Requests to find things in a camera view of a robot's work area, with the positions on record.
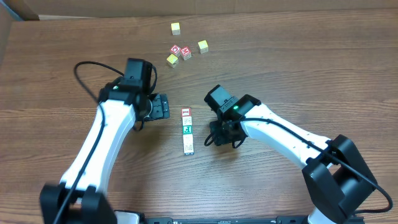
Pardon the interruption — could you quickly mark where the red I wooden block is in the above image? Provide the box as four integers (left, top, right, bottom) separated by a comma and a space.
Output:
181, 108, 192, 117

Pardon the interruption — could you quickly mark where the white K wooden block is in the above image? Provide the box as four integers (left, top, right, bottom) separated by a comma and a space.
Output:
182, 116, 193, 126

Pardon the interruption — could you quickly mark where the green wooden block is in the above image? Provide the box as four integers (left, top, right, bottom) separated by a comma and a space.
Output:
182, 125, 193, 134

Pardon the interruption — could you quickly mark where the white patterned wooden block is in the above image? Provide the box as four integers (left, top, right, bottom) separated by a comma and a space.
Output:
183, 134, 193, 145

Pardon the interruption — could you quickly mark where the white and blue block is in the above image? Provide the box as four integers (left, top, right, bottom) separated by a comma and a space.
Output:
183, 144, 195, 155

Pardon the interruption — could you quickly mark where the yellow wooden block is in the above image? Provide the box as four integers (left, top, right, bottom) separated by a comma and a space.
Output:
170, 22, 181, 35
167, 54, 179, 68
198, 40, 209, 54

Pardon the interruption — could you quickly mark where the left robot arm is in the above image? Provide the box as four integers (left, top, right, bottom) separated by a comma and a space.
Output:
39, 58, 170, 224

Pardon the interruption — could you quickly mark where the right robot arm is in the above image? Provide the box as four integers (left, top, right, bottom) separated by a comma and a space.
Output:
204, 85, 377, 223

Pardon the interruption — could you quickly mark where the red O wooden block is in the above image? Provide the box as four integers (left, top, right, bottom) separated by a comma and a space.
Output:
170, 45, 181, 57

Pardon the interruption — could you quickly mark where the red M wooden block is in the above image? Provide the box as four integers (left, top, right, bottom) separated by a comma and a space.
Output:
180, 47, 192, 60

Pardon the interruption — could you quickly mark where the cardboard back board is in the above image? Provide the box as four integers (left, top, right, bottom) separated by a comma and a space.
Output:
1, 0, 397, 20

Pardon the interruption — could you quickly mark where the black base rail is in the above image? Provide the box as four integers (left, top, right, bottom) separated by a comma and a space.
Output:
114, 210, 366, 224

